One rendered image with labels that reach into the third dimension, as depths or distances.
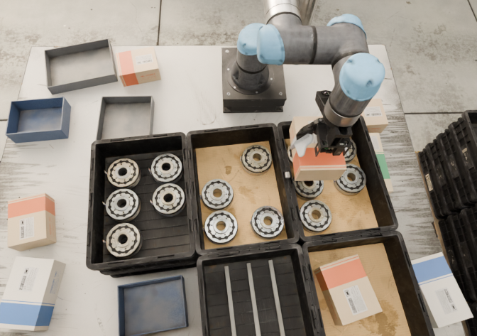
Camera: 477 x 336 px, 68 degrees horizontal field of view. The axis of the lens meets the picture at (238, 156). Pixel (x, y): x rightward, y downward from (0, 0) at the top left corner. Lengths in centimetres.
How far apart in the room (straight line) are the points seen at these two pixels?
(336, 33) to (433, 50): 230
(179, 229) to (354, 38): 75
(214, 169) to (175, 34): 166
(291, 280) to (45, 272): 75
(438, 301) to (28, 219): 133
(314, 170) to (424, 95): 187
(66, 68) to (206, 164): 81
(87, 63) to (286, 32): 114
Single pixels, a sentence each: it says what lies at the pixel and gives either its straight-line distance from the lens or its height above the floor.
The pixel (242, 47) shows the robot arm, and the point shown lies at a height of 101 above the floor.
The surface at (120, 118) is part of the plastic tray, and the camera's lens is 151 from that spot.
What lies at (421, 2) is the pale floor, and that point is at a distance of 333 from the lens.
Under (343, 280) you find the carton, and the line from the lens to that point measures 110.
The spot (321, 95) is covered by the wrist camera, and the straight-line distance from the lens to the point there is 90.
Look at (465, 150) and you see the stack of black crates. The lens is 193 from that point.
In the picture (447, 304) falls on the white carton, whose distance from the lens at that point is 134.
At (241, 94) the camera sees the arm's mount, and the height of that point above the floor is 80.
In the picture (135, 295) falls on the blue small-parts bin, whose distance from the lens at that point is 128.
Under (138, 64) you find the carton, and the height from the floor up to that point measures 77.
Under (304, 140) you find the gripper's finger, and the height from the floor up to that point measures 116.
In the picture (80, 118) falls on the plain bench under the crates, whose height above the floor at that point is 70.
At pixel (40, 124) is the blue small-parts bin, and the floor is 70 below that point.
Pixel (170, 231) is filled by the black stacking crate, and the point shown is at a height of 83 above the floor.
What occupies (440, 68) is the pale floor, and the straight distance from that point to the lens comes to 293.
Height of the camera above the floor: 194
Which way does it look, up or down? 65 degrees down
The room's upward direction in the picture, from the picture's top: 5 degrees clockwise
